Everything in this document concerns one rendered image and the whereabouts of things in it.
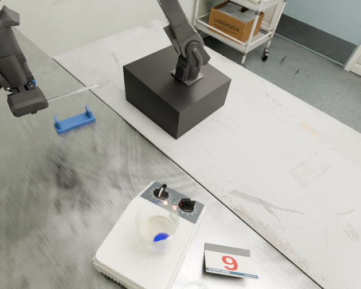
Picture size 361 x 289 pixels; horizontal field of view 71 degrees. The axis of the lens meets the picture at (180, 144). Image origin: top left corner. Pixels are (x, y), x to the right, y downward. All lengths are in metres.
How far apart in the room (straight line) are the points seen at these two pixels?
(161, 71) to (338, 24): 2.68
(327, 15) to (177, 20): 2.74
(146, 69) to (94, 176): 0.31
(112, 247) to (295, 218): 0.39
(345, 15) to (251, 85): 2.36
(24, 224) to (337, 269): 0.62
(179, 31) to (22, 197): 0.48
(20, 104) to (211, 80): 0.44
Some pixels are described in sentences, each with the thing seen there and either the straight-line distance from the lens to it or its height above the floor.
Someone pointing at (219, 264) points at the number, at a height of 0.93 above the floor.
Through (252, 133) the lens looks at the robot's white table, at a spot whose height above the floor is 0.90.
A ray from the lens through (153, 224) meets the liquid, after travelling 0.42.
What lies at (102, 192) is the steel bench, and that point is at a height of 0.90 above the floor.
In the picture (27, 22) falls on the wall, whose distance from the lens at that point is 1.84.
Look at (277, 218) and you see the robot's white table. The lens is 0.61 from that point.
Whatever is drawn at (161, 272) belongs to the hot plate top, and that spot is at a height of 0.99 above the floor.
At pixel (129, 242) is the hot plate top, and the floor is 0.99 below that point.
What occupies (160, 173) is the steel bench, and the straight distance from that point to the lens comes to 0.60.
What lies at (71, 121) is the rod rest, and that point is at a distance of 0.72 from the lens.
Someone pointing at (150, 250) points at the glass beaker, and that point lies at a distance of 0.40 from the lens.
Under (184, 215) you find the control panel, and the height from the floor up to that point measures 0.96.
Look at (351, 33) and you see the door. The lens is 3.21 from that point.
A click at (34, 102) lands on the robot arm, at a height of 1.07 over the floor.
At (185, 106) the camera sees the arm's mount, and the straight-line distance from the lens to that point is 0.61.
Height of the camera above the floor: 1.40
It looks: 50 degrees down
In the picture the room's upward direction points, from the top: 8 degrees clockwise
